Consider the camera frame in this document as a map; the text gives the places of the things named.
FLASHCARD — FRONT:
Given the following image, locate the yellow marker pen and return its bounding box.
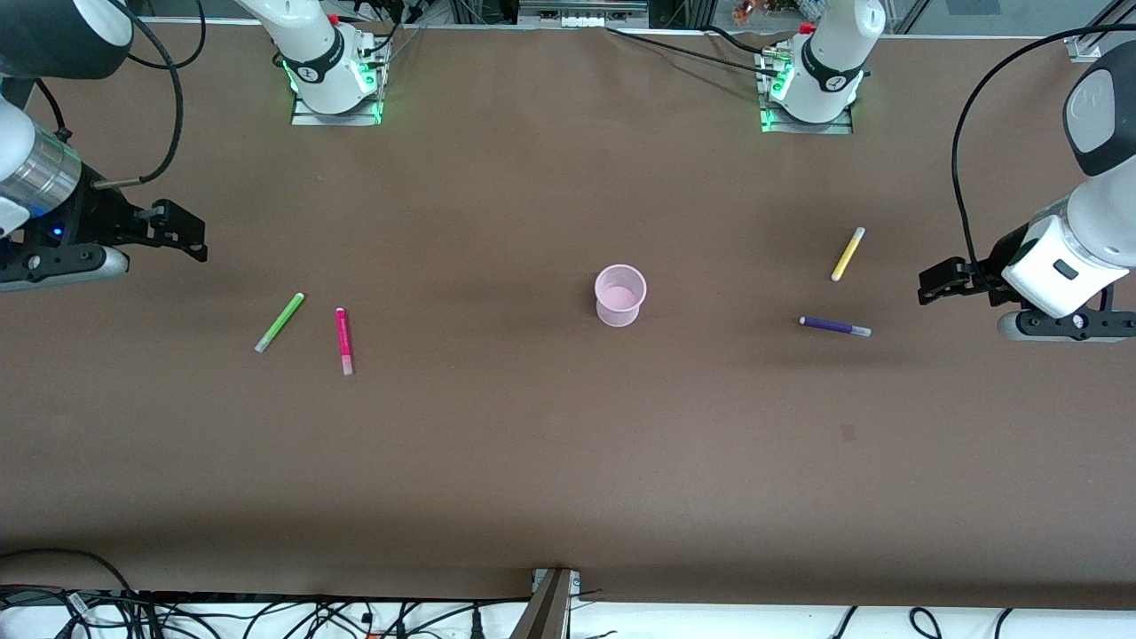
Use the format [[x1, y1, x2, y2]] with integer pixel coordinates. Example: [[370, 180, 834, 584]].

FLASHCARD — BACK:
[[831, 227, 866, 282]]

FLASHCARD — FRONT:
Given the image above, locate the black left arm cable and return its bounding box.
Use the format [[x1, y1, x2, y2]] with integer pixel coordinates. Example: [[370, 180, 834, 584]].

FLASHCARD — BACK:
[[951, 31, 1136, 276]]

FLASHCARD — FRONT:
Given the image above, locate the brown table cover sheet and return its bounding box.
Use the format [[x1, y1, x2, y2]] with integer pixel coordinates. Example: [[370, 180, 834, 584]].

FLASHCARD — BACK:
[[0, 23, 1136, 611]]

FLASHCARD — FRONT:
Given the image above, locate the aluminium frame with sockets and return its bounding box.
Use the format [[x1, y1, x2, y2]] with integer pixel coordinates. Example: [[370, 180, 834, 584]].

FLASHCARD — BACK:
[[517, 0, 651, 29]]

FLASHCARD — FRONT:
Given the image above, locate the grey base cable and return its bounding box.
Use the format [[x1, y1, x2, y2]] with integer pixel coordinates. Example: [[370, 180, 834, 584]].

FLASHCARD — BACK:
[[359, 4, 422, 70]]

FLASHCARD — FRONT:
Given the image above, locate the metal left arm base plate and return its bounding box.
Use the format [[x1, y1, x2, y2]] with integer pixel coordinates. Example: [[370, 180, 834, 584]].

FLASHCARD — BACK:
[[756, 44, 856, 136]]

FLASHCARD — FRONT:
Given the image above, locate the black arched cable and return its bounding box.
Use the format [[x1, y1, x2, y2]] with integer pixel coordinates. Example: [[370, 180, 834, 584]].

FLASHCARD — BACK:
[[0, 548, 165, 639]]

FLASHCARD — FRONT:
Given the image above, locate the black cable with plug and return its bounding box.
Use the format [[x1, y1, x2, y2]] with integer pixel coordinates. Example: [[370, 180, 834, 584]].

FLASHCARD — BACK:
[[160, 599, 533, 639]]

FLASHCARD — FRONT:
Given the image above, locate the long black table cable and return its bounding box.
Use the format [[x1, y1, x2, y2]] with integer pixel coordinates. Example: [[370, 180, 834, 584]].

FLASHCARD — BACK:
[[606, 27, 786, 79]]

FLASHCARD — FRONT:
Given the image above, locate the metal table edge bracket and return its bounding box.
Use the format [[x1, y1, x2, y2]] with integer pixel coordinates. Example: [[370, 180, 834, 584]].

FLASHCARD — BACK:
[[510, 566, 582, 639]]

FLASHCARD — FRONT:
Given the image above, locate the purple marker pen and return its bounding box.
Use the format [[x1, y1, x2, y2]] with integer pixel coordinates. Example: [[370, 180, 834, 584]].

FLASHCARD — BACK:
[[799, 316, 872, 338]]

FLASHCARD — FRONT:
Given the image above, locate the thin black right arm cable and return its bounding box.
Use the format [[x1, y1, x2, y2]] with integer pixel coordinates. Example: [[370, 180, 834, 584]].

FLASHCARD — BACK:
[[34, 78, 70, 143]]

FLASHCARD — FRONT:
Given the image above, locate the black cable with white label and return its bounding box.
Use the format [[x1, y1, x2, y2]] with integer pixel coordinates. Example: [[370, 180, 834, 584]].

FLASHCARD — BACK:
[[0, 586, 99, 639]]

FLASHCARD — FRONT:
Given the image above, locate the pink cup pen holder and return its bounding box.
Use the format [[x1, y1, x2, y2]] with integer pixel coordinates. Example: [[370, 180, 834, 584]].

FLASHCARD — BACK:
[[594, 264, 648, 328]]

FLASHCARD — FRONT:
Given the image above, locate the short black table cable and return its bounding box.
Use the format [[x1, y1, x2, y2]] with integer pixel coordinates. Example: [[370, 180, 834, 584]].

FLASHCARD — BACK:
[[706, 25, 791, 56]]

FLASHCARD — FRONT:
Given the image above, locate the green marker pen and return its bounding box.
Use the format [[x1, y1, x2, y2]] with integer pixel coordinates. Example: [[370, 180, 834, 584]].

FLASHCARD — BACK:
[[255, 292, 306, 354]]

